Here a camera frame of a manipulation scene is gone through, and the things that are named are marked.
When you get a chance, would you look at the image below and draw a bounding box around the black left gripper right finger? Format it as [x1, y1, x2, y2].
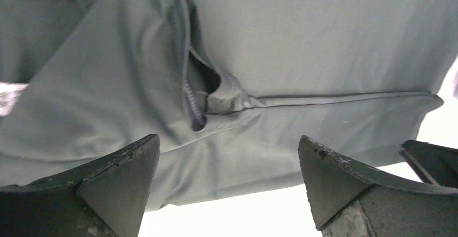
[298, 136, 457, 236]

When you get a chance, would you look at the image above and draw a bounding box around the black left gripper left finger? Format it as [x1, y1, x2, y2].
[1, 134, 160, 236]

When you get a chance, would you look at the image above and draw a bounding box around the grey t-shirt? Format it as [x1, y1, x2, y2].
[1, 0, 457, 211]

